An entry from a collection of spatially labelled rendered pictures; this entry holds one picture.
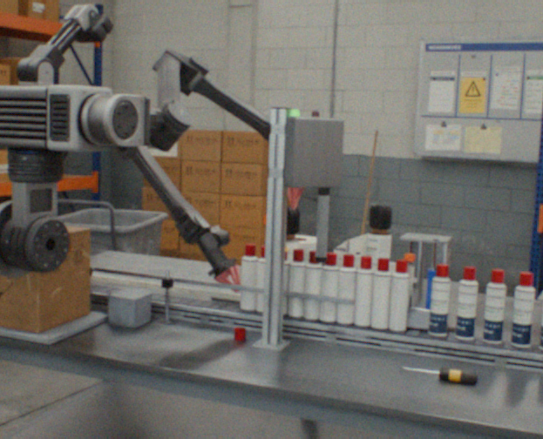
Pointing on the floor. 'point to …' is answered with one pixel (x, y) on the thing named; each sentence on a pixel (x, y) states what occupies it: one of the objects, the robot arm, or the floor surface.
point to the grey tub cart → (118, 228)
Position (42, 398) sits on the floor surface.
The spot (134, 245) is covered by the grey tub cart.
